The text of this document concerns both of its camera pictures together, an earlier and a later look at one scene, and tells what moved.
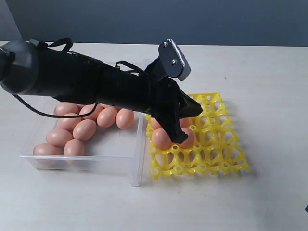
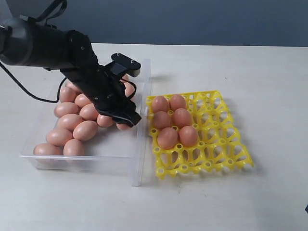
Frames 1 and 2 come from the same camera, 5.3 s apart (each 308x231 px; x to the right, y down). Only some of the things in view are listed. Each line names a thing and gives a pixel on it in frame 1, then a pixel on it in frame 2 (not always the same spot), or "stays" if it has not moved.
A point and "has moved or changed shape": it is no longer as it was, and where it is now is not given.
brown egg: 73,147 stays
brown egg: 68,123 stays
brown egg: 94,115 stays
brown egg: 84,129 stays
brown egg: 161,139 has moved or changed shape
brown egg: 58,137 stays
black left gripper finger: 176,134 -> 119,120
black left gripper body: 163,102 -> 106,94
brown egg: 107,117 stays
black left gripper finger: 192,108 -> 134,118
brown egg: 64,108 stays
